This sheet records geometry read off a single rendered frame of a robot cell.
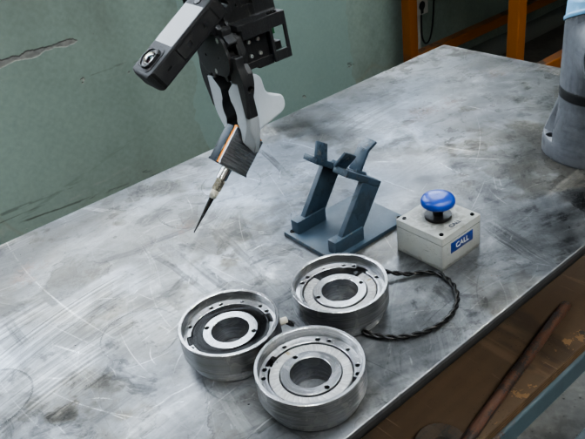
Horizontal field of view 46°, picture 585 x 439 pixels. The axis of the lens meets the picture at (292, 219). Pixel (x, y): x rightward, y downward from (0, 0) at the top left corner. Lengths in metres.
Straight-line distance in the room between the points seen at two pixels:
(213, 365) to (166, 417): 0.07
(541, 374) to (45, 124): 1.69
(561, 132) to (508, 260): 0.26
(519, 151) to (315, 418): 0.59
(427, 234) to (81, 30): 1.66
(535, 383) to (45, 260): 0.70
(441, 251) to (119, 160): 1.75
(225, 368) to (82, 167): 1.74
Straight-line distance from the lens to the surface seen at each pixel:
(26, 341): 0.85
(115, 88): 2.35
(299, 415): 0.62
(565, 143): 1.03
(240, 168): 0.81
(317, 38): 2.83
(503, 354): 1.08
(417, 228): 0.81
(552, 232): 0.89
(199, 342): 0.71
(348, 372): 0.65
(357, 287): 0.75
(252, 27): 0.76
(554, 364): 1.07
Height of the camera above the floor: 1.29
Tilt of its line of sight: 32 degrees down
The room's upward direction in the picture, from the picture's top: 8 degrees counter-clockwise
